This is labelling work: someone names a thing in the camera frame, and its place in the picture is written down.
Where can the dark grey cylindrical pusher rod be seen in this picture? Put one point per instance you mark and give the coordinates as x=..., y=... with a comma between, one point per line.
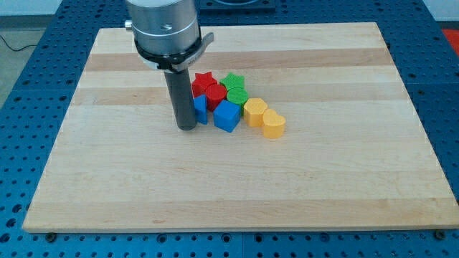
x=182, y=101

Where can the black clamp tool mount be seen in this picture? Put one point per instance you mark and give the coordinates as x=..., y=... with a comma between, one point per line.
x=175, y=62

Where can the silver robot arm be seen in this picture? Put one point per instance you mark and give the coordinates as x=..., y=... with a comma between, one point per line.
x=168, y=37

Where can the yellow hexagon block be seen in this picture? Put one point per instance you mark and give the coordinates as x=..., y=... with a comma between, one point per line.
x=253, y=111

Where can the yellow heart block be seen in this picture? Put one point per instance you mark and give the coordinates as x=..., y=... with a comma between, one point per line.
x=273, y=124

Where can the red star block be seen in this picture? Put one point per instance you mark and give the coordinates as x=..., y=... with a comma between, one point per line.
x=201, y=82

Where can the blue triangle block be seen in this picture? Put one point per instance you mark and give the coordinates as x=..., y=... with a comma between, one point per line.
x=200, y=106

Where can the red cylinder block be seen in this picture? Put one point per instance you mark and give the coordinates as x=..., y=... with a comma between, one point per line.
x=215, y=94

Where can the green star block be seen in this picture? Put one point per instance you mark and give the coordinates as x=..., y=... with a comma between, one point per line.
x=233, y=81

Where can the green cylinder block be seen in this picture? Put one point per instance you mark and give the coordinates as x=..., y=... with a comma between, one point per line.
x=238, y=96

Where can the blue cube block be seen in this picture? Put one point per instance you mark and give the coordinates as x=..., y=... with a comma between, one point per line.
x=226, y=116

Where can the wooden board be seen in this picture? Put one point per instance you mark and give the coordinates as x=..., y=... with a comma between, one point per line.
x=354, y=155

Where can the red object at right edge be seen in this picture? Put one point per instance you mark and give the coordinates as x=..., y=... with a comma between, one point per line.
x=452, y=35

